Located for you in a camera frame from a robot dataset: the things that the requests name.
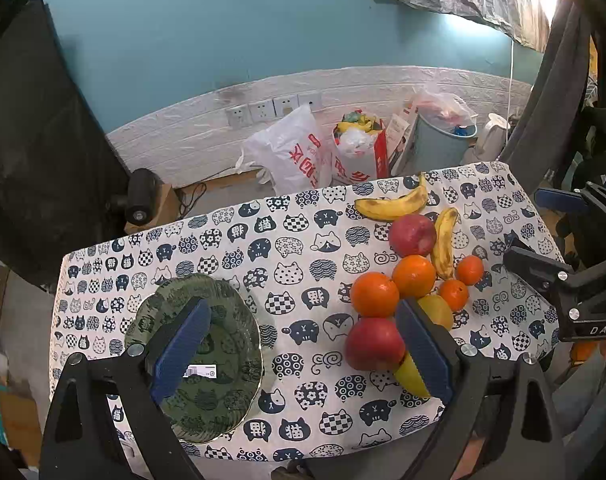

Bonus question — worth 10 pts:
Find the small tangerine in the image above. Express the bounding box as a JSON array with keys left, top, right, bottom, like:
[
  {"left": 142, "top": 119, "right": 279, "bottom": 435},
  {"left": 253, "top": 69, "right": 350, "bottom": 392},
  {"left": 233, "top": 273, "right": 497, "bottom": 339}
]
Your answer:
[
  {"left": 456, "top": 255, "right": 484, "bottom": 286},
  {"left": 439, "top": 278, "right": 469, "bottom": 312}
]

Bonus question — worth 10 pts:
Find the yellow pear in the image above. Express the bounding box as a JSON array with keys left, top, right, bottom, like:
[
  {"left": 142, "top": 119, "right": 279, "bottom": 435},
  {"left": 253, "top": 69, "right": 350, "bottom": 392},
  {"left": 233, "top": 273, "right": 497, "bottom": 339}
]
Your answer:
[{"left": 418, "top": 295, "right": 454, "bottom": 330}]

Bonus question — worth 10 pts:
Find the banana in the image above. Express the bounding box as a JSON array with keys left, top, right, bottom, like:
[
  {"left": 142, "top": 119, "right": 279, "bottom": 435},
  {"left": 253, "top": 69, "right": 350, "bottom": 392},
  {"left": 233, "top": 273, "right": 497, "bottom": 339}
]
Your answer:
[
  {"left": 431, "top": 207, "right": 459, "bottom": 280},
  {"left": 354, "top": 174, "right": 428, "bottom": 222}
]

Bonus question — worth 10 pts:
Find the large orange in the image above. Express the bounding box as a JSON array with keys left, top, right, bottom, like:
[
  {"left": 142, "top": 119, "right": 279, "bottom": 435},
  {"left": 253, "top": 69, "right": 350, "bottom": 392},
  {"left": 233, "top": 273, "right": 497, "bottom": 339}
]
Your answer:
[
  {"left": 350, "top": 272, "right": 401, "bottom": 318},
  {"left": 392, "top": 255, "right": 437, "bottom": 299}
]

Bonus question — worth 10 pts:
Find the dark red apple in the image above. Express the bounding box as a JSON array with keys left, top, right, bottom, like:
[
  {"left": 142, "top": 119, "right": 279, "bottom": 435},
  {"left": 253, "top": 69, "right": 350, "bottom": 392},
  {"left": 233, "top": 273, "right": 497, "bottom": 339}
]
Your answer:
[{"left": 389, "top": 214, "right": 437, "bottom": 258}]

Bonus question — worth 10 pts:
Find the green patterned plate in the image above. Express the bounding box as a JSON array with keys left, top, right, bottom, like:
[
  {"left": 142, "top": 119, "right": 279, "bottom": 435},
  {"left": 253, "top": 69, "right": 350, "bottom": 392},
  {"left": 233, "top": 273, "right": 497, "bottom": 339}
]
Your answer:
[{"left": 125, "top": 274, "right": 263, "bottom": 443}]

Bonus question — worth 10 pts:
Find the white barcode label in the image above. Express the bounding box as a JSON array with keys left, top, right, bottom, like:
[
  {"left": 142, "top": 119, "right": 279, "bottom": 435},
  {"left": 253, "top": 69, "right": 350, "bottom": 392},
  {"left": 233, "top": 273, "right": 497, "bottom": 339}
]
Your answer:
[{"left": 183, "top": 364, "right": 217, "bottom": 380}]

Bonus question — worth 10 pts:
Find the teal trash bin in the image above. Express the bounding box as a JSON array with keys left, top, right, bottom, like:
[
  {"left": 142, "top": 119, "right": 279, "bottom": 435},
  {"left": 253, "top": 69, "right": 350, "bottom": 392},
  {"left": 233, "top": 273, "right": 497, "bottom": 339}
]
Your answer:
[{"left": 408, "top": 90, "right": 478, "bottom": 172}]

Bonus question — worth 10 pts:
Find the black cylinder speaker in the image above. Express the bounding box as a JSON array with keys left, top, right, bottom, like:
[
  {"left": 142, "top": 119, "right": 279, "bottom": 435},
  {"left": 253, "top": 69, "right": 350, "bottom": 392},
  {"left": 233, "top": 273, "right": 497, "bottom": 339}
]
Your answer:
[{"left": 126, "top": 168, "right": 160, "bottom": 226}]

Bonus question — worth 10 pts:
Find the red paper bag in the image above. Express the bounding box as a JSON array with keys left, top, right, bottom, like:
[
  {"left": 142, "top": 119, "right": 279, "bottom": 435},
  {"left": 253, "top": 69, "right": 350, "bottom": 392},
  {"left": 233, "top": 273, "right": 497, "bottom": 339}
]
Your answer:
[{"left": 332, "top": 108, "right": 390, "bottom": 184}]

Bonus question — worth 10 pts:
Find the cat pattern tablecloth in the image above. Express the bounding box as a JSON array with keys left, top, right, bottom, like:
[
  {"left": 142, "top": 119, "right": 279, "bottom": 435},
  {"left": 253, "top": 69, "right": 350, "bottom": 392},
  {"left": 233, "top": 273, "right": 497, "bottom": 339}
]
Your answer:
[{"left": 49, "top": 162, "right": 561, "bottom": 462}]

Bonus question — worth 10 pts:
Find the white plastic shopping bag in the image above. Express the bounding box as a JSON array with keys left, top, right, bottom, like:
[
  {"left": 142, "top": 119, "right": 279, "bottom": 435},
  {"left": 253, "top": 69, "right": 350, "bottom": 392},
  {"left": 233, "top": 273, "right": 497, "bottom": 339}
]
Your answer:
[{"left": 235, "top": 105, "right": 332, "bottom": 195}]

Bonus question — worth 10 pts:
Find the white wall socket strip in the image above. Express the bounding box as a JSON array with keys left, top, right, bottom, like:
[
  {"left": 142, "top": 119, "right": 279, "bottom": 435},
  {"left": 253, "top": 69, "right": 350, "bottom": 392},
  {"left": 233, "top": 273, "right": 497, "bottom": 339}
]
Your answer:
[{"left": 225, "top": 91, "right": 323, "bottom": 129}]

